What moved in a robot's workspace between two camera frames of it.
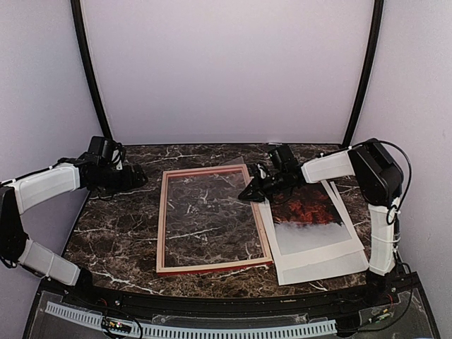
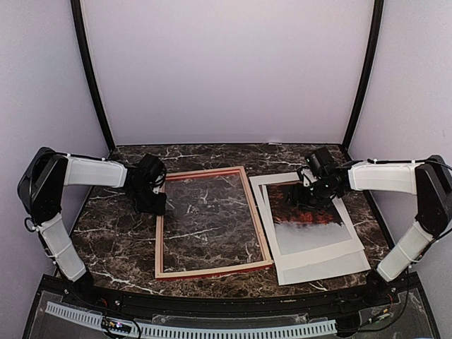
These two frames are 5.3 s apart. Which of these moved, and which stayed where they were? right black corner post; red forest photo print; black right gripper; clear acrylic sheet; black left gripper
Moved: black right gripper; black left gripper; clear acrylic sheet
Stayed: red forest photo print; right black corner post
